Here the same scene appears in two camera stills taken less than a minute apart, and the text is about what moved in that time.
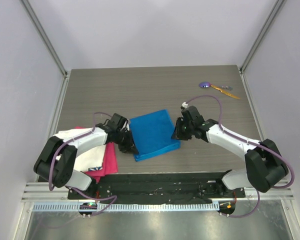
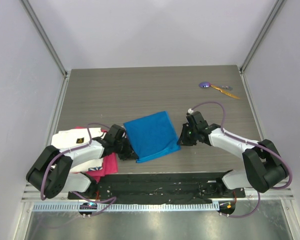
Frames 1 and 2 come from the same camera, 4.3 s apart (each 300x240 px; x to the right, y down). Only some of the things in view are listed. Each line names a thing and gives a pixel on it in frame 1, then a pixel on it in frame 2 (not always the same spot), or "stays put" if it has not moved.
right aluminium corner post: (277, 6) stays put
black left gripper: (130, 147) → (129, 154)
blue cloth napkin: (152, 133) stays put
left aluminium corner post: (32, 15) stays put
